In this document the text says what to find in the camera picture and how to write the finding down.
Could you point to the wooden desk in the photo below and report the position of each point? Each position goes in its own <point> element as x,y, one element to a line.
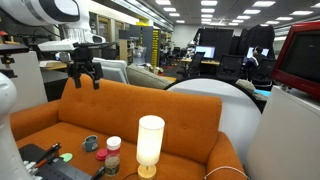
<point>53,65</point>

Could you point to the black mesh office chair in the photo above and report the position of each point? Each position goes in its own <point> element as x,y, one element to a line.
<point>230,66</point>

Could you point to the seated person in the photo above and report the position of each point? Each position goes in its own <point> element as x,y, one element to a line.
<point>255,60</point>

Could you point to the black and yellow cabinet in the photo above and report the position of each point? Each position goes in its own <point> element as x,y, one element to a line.
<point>148,43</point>

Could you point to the orange fabric sofa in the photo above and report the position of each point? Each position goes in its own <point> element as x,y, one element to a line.
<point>150,110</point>

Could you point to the black power strip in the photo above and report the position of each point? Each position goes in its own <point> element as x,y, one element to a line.
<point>60,171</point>

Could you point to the white chair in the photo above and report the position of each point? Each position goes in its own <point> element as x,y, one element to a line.
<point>113,70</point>

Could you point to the wooden shelf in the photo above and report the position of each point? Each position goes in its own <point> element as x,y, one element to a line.
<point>125,50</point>

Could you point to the black flat tablet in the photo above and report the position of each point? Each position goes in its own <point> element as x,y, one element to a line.
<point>30,151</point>

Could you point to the glowing white table lamp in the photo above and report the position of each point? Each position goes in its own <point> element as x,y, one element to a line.
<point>150,140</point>

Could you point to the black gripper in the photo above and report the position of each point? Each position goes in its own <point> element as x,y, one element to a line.
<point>83,56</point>

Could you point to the white side panel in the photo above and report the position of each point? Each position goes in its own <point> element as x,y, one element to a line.
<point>286,140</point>

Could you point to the white round board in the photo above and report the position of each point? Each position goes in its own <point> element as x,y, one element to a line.
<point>233,113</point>

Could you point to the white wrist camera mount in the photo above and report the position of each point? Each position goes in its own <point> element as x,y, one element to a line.
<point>56,45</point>

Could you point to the red framed monitor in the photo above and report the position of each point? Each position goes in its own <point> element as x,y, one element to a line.
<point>300,56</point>

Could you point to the black and red pens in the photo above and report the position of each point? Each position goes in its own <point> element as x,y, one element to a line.
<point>49,151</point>

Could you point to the lit laptop screen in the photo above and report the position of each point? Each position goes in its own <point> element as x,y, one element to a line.
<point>265,51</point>

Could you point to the green round disc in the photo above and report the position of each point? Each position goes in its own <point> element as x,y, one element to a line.
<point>66,157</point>

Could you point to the black marker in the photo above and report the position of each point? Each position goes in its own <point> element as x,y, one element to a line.
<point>99,172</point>

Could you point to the lit computer monitor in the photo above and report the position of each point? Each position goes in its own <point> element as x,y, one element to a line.
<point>206,51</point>

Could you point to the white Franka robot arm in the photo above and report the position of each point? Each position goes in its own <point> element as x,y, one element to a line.
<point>33,10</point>

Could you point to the red round lid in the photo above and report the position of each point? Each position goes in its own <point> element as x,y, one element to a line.
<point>101,154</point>

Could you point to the glass spice jar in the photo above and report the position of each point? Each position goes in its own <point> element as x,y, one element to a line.
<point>112,165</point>

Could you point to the grey sofa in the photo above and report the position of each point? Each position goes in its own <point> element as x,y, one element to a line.
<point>145,78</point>

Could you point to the black partition screen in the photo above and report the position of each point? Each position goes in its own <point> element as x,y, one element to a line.
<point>216,38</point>

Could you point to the black draped cover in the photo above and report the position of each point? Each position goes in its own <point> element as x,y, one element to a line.
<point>260,36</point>

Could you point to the teal ceramic mug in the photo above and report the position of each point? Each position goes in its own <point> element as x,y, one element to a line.
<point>90,143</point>

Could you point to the white upright board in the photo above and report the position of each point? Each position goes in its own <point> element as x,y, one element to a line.
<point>30,80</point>

